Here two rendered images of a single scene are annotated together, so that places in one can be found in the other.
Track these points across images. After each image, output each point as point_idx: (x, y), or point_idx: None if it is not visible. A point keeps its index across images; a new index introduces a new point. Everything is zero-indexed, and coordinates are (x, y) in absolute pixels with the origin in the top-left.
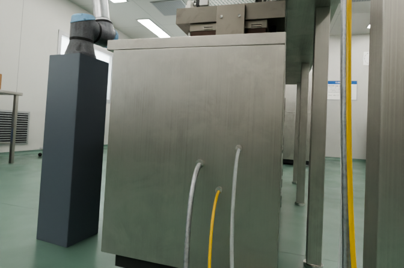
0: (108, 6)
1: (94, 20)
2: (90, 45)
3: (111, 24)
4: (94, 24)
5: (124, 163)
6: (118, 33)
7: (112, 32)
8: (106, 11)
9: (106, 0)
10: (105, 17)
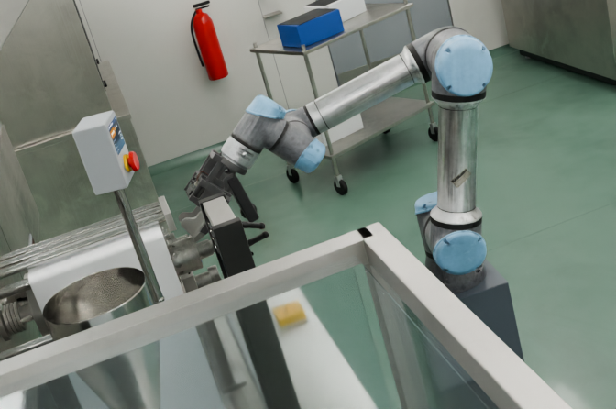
0: (445, 176)
1: (419, 214)
2: (426, 261)
3: (432, 226)
4: (420, 224)
5: None
6: (438, 248)
7: (432, 244)
8: (437, 189)
9: (439, 162)
10: (436, 205)
